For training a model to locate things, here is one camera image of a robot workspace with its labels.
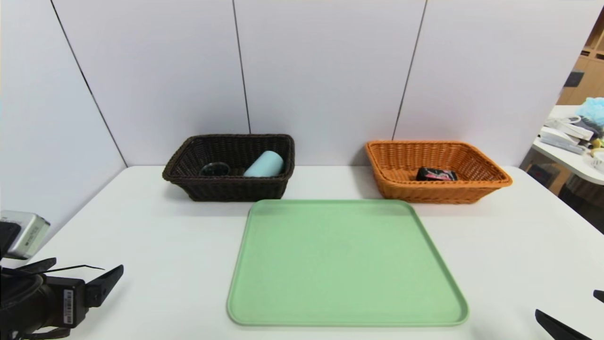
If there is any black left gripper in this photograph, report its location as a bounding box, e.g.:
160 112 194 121
0 257 124 335

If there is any glass cup with black holder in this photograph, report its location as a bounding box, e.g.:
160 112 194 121
199 162 231 178

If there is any blue-grey plastic tumbler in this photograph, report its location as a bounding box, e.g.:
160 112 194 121
243 151 285 179

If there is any black pink chewing gum box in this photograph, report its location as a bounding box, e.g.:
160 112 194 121
416 167 458 182

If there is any dark brown wicker basket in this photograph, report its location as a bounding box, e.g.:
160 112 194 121
162 134 296 203

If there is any orange wicker basket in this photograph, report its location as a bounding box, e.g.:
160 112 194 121
365 140 513 204

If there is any light green plastic tray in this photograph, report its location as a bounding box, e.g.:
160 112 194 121
226 199 470 328

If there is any white side table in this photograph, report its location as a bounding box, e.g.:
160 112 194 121
532 105 604 186

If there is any white power strip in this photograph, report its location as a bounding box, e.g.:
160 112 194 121
539 128 588 155

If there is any white flat box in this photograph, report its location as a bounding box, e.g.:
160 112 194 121
544 115 596 141

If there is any light blue fluffy cloth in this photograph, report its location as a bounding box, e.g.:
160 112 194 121
577 97 604 127

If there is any wooden shelving unit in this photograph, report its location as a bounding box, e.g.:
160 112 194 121
557 9 604 105

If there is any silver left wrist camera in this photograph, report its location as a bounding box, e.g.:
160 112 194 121
0 211 51 260

